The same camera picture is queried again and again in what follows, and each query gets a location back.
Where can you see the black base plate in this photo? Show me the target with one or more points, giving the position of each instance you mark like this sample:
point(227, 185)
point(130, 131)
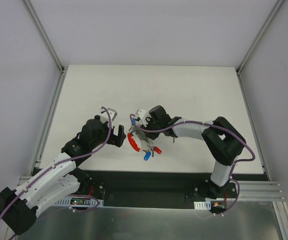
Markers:
point(156, 190)

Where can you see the right aluminium frame post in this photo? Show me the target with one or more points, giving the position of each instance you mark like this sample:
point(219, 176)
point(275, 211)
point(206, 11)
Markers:
point(260, 35)

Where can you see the left white cable duct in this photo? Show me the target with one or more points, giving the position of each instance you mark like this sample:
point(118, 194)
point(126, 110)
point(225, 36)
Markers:
point(69, 201)

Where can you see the right white cable duct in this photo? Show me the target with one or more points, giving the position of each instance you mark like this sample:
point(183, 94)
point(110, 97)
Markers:
point(202, 205)

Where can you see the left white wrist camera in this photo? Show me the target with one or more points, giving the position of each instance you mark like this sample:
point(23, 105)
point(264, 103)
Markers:
point(107, 113)

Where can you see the red-handled metal key organizer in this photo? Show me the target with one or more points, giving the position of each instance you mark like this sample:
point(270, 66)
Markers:
point(139, 141)

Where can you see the aluminium frame post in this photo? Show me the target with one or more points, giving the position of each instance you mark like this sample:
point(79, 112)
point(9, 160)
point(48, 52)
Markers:
point(43, 35)
point(260, 35)

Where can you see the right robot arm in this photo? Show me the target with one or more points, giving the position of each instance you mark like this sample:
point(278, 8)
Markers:
point(224, 142)

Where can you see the aluminium rail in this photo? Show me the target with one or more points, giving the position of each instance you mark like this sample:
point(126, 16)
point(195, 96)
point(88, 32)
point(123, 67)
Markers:
point(261, 191)

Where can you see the white cable duct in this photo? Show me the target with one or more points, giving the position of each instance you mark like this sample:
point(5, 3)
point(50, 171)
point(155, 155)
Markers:
point(69, 201)
point(202, 205)

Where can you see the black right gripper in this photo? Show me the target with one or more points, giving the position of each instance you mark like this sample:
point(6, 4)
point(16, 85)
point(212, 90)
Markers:
point(144, 128)

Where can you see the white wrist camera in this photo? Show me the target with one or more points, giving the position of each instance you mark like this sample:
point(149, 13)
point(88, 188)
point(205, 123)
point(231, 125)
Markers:
point(142, 117)
point(107, 113)

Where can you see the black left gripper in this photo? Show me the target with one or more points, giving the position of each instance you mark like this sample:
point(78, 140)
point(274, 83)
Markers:
point(115, 136)

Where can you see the left aluminium frame post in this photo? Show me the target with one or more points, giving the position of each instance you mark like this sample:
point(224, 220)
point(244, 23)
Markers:
point(43, 35)

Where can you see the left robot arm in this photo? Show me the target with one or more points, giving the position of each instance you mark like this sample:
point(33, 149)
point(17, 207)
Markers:
point(20, 207)

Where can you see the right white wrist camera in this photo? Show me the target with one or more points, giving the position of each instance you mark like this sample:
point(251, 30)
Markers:
point(142, 117)

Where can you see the red key tag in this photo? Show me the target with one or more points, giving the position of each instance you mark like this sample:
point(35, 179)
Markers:
point(157, 150)

